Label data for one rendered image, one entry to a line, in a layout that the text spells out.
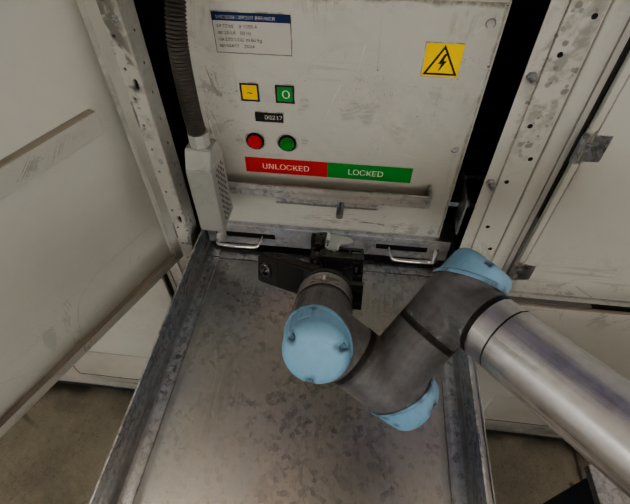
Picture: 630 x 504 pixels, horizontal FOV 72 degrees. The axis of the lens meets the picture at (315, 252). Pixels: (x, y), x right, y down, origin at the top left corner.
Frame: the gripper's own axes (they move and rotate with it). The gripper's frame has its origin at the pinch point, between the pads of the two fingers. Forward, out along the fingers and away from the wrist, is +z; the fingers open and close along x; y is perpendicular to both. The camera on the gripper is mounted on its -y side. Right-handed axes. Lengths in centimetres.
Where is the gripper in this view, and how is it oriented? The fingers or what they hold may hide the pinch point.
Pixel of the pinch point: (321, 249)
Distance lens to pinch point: 78.3
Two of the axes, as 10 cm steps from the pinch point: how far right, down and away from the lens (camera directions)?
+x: 0.6, -9.5, -3.2
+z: 1.0, -3.1, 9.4
